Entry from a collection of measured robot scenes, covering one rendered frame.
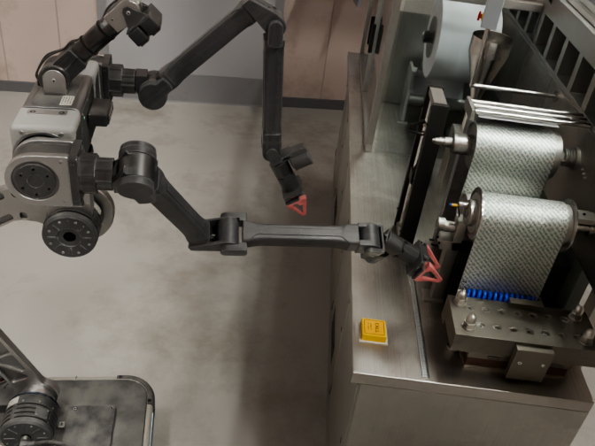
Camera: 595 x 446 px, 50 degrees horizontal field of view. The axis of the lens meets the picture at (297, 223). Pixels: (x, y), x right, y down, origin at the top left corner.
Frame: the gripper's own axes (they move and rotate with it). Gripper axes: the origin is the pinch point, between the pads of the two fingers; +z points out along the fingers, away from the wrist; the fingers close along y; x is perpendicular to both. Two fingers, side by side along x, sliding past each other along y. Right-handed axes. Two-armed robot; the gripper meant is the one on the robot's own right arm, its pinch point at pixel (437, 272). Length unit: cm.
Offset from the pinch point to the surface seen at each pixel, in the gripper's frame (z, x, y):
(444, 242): -1.0, 5.3, -8.4
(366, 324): -8.2, -22.2, 8.6
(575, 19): 8, 67, -73
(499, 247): 7.9, 16.6, -1.5
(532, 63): 18, 45, -97
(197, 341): -19, -134, -63
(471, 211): -4.5, 19.2, -4.6
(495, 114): -7.4, 37.2, -31.9
